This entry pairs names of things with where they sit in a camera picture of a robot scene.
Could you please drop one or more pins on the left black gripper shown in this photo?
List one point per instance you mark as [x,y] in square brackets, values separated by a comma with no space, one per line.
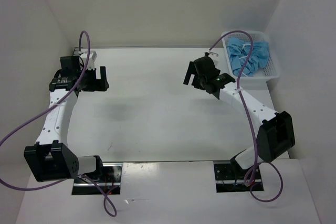
[97,85]

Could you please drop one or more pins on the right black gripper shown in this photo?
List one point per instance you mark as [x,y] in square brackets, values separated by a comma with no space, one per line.
[192,70]

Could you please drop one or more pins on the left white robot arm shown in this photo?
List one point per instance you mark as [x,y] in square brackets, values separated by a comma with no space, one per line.
[50,157]

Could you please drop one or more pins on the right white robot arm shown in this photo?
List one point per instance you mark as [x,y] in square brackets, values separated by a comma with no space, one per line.
[273,130]

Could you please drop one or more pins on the white plastic basket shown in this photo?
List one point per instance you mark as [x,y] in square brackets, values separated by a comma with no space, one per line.
[251,56]

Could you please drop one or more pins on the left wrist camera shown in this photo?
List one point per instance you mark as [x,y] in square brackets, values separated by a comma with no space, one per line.
[83,56]

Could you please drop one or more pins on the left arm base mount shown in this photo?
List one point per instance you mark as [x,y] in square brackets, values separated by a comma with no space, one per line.
[109,181]

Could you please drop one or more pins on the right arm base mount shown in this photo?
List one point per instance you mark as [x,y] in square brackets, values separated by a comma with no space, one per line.
[229,179]

